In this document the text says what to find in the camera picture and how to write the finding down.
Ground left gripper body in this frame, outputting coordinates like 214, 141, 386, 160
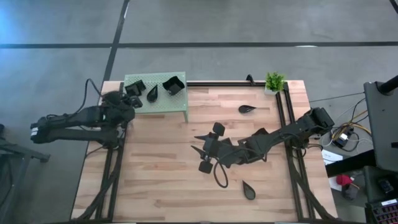
102, 90, 144, 124

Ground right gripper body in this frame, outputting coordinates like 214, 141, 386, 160
198, 121, 243, 174

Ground green perforated metal shelf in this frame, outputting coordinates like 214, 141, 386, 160
119, 71, 190, 124

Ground small potted green plant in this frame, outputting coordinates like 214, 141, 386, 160
264, 71, 286, 96

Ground black metal stand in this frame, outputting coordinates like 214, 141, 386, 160
0, 123, 50, 224

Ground white paper sheet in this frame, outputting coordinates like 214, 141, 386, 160
321, 148, 344, 166

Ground small power supply box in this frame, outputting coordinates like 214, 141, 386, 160
331, 132, 354, 149

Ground red cloth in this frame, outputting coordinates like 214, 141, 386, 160
335, 174, 354, 187

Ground dark grey cloth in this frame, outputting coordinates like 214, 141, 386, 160
341, 185, 359, 201

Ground dark grey box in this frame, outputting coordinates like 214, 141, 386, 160
363, 165, 398, 203

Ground grey flat panel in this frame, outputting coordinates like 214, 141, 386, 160
363, 80, 398, 174

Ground parts organizer box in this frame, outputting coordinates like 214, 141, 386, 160
364, 198, 398, 224

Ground black pole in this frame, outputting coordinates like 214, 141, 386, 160
376, 74, 398, 96

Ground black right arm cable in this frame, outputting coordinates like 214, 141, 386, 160
213, 160, 230, 189

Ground black aluminium table frame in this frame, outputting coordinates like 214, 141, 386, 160
70, 80, 338, 223

